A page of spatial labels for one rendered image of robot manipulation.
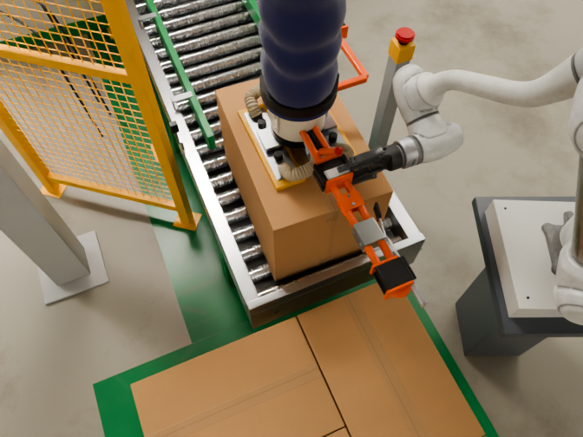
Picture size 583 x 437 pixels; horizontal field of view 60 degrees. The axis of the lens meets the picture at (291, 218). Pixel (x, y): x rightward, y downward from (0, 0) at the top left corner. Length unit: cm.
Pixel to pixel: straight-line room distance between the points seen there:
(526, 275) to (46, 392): 197
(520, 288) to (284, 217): 75
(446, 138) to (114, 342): 169
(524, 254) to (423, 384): 53
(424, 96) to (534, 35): 239
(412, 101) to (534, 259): 64
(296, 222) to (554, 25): 284
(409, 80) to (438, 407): 104
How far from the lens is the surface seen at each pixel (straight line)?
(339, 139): 168
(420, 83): 154
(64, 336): 258
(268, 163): 162
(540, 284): 175
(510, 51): 369
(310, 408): 176
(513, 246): 178
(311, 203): 156
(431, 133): 155
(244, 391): 178
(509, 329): 175
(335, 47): 136
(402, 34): 196
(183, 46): 266
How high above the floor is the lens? 228
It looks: 60 degrees down
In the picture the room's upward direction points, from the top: 1 degrees clockwise
